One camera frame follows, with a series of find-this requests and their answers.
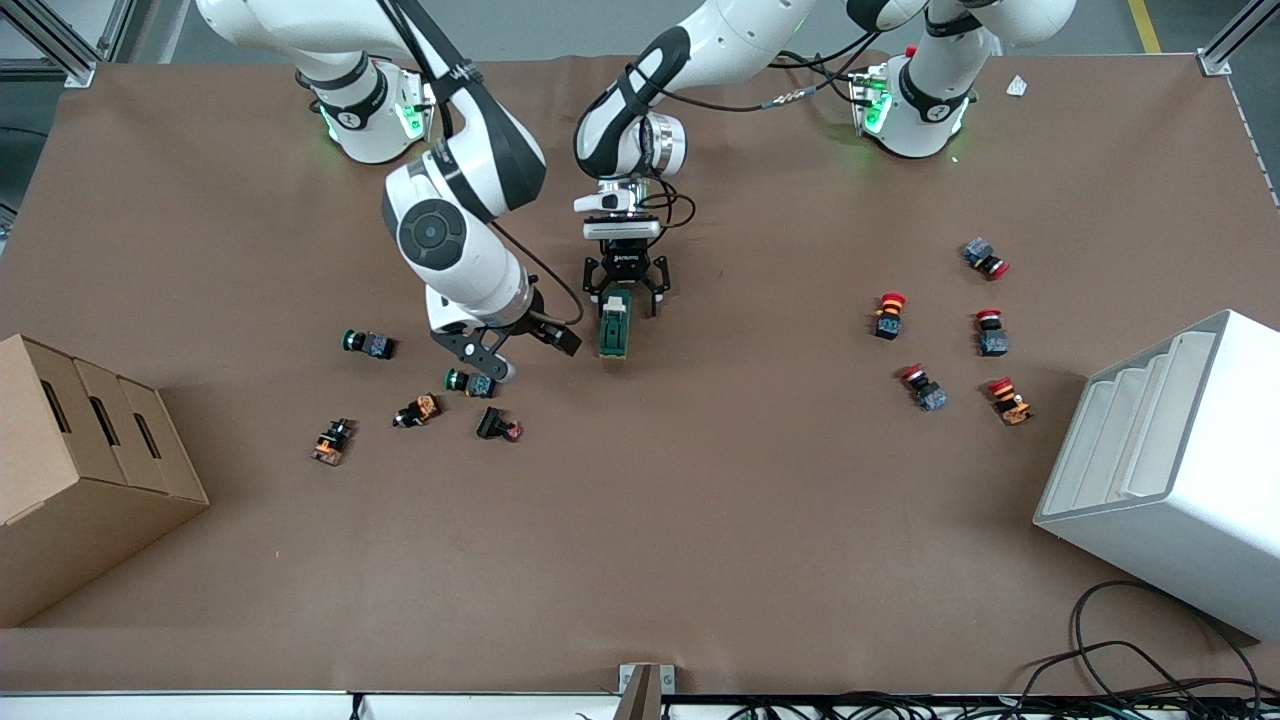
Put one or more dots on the grey metal mount bracket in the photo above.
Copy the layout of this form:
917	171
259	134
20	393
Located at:
645	685

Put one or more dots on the red emergency button orange body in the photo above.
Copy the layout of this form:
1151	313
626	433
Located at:
889	316
1010	401

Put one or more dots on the black selector switch orange body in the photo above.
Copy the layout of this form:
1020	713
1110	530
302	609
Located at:
418	410

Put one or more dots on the brown paper table cover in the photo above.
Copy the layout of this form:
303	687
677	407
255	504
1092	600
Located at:
700	520

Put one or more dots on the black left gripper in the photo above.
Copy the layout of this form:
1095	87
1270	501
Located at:
625	259

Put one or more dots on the aluminium frame profile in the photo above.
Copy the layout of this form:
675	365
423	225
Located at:
60	50
1235	40

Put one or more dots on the green push button blue body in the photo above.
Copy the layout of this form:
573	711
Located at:
470	383
370	345

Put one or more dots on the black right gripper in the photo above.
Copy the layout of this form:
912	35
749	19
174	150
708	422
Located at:
546	327

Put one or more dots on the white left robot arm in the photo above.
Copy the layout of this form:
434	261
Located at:
700	40

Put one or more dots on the white stepped rack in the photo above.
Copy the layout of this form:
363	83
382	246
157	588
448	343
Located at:
1170	520

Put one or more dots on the brown cardboard box with slots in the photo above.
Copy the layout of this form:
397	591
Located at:
80	500

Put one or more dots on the red emergency button blue body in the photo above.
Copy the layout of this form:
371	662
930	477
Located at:
924	388
991	335
984	257

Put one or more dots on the black switch with orange latch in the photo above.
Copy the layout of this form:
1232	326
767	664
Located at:
333	442

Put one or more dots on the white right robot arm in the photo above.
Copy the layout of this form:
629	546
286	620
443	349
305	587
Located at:
450	240

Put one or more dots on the green terminal block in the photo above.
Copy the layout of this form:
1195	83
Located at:
615	338

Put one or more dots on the small white paper scrap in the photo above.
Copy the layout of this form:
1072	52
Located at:
1017	86

